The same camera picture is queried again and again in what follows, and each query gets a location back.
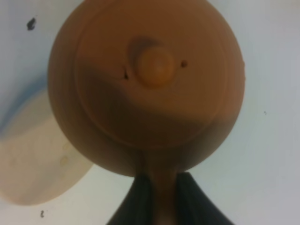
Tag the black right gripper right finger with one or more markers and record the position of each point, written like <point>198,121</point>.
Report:
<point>193,206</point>

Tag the brown clay teapot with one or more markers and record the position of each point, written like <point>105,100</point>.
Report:
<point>146,87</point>

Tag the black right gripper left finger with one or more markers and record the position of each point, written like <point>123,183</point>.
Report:
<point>137,207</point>

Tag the beige teapot coaster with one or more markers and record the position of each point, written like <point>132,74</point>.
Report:
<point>37,162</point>

